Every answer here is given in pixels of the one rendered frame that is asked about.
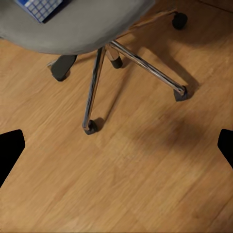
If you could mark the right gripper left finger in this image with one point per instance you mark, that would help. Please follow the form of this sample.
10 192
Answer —
12 145

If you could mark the swivel chair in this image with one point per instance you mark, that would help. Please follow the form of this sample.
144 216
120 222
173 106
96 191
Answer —
77 27

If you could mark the folder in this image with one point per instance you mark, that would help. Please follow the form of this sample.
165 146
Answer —
38 9

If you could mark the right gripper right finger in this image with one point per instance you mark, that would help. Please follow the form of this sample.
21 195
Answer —
225 144

